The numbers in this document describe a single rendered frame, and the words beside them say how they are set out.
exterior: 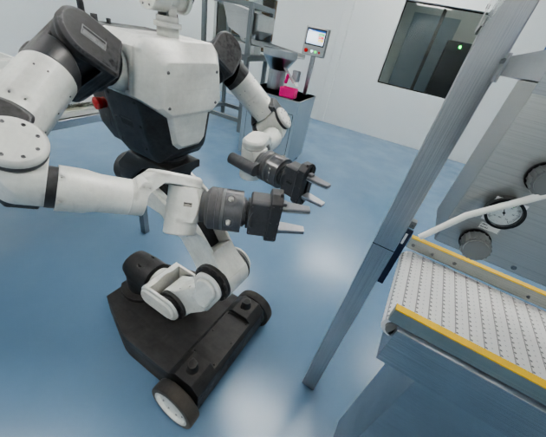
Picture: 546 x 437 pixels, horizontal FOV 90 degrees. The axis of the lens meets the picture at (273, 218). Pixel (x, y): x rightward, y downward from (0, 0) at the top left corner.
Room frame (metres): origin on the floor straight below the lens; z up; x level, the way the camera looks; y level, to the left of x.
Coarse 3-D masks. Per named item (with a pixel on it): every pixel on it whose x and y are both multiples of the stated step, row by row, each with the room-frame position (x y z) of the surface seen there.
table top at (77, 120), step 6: (90, 114) 1.15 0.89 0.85; (96, 114) 1.18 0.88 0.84; (60, 120) 1.03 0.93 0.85; (66, 120) 1.05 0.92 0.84; (72, 120) 1.07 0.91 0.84; (78, 120) 1.09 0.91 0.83; (84, 120) 1.12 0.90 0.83; (90, 120) 1.14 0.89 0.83; (96, 120) 1.17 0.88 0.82; (60, 126) 1.02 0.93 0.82; (66, 126) 1.04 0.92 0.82; (72, 126) 1.06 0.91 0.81
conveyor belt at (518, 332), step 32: (416, 256) 0.57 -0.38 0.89; (416, 288) 0.45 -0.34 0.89; (448, 288) 0.47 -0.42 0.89; (480, 288) 0.50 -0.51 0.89; (384, 320) 0.36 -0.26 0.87; (448, 320) 0.38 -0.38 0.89; (480, 320) 0.39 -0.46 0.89; (512, 320) 0.41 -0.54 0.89; (544, 320) 0.44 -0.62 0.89; (512, 352) 0.33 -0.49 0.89; (544, 352) 0.35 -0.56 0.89
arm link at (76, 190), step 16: (48, 160) 0.33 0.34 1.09; (0, 176) 0.28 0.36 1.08; (16, 176) 0.29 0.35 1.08; (32, 176) 0.30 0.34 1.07; (48, 176) 0.32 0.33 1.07; (64, 176) 0.33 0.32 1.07; (80, 176) 0.34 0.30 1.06; (96, 176) 0.36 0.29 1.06; (112, 176) 0.39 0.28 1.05; (0, 192) 0.29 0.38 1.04; (16, 192) 0.29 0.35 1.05; (32, 192) 0.29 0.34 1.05; (48, 192) 0.31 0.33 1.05; (64, 192) 0.32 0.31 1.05; (80, 192) 0.33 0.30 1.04; (96, 192) 0.34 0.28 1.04; (112, 192) 0.36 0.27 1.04; (128, 192) 0.37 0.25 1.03; (32, 208) 0.32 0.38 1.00; (64, 208) 0.31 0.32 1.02; (80, 208) 0.32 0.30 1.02; (96, 208) 0.34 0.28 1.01; (112, 208) 0.35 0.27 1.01; (128, 208) 0.37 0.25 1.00
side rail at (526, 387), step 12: (396, 312) 0.34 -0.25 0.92; (408, 324) 0.33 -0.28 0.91; (420, 324) 0.32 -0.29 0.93; (420, 336) 0.32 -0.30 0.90; (432, 336) 0.31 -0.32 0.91; (444, 336) 0.31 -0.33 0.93; (444, 348) 0.30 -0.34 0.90; (456, 348) 0.30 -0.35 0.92; (468, 360) 0.29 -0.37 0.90; (480, 360) 0.28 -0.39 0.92; (492, 372) 0.27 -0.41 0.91; (504, 372) 0.27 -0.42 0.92; (516, 384) 0.26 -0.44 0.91; (528, 384) 0.26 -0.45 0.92; (540, 396) 0.25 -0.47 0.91
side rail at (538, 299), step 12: (420, 252) 0.58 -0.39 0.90; (432, 252) 0.57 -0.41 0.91; (444, 252) 0.56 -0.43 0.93; (456, 264) 0.54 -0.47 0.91; (468, 264) 0.54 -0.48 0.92; (480, 276) 0.52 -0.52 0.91; (492, 276) 0.51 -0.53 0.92; (504, 288) 0.50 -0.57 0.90; (516, 288) 0.49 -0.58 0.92; (528, 300) 0.48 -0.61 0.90; (540, 300) 0.47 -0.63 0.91
